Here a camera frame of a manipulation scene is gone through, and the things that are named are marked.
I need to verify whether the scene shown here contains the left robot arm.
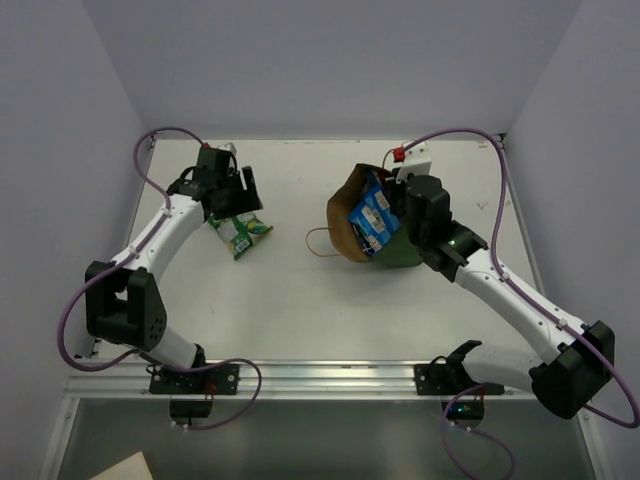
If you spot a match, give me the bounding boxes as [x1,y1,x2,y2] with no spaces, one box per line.
[85,143,262,393]

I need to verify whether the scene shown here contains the green snack packet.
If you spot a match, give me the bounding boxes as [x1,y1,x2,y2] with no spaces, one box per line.
[207,212,273,260]

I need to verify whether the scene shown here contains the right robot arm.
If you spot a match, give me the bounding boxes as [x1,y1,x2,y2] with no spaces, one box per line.
[386,175,615,419]

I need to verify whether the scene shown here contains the green paper bag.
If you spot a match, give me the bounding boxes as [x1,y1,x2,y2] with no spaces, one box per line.
[305,163,422,268]

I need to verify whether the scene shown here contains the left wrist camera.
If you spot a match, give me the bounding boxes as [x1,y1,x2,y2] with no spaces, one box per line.
[216,142,237,156]

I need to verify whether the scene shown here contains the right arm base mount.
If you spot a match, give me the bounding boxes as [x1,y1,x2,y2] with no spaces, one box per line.
[413,356,505,426]

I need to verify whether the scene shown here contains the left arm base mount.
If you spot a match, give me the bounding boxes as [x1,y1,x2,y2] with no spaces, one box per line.
[146,364,240,426]

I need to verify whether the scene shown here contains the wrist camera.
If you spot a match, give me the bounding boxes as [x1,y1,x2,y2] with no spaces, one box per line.
[391,142,432,183]
[216,142,237,156]

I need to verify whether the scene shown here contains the beige board corner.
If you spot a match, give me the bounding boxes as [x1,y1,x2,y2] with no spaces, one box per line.
[84,451,154,480]

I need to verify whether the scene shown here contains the aluminium mounting rail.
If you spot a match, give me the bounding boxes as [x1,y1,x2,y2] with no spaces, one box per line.
[64,360,591,401]

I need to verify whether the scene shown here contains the blue snack packet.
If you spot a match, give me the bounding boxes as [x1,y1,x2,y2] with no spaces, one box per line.
[348,170,401,257]

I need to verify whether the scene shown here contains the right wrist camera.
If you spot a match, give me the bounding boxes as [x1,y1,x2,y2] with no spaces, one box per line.
[391,142,432,183]

